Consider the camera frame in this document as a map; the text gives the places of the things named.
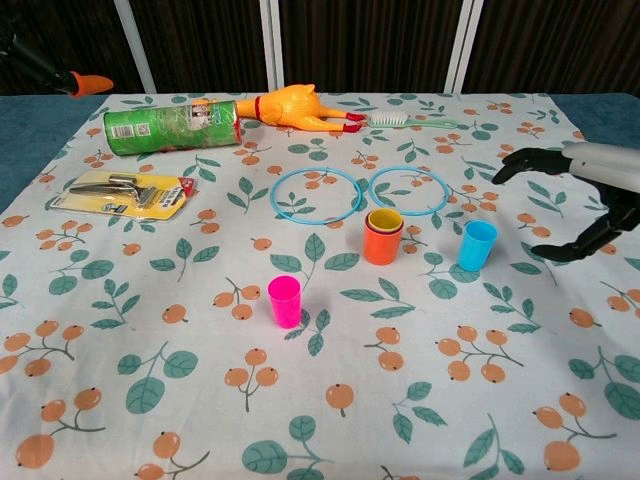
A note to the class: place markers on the large orange plastic cup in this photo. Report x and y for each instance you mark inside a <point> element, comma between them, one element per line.
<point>382,250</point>

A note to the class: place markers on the yellow rubber chicken toy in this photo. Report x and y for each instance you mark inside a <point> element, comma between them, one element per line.
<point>290,107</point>

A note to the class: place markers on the razor in yellow package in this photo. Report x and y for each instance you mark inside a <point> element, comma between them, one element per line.
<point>125,197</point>

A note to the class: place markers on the yellow plastic cup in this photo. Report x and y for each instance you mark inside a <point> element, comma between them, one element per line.
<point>385,220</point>

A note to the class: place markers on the green chip can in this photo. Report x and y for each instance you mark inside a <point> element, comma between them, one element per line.
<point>160,127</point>

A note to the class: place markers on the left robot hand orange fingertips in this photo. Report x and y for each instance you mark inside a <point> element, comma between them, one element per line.
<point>90,85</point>

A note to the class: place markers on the dark folding partition screen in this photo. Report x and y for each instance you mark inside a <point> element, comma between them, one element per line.
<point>350,40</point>

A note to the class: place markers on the teal table cover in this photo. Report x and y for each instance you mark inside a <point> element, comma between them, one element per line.
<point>30,130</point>

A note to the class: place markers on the pink plastic cup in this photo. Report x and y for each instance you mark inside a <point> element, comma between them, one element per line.
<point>285,305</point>

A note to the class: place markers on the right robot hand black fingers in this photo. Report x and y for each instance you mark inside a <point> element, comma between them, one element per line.
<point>610,162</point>

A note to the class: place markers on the light blue plastic cup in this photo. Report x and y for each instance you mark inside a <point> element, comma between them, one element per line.
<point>475,250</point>

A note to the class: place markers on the floral printed tablecloth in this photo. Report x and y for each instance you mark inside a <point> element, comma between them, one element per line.
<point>400,325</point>

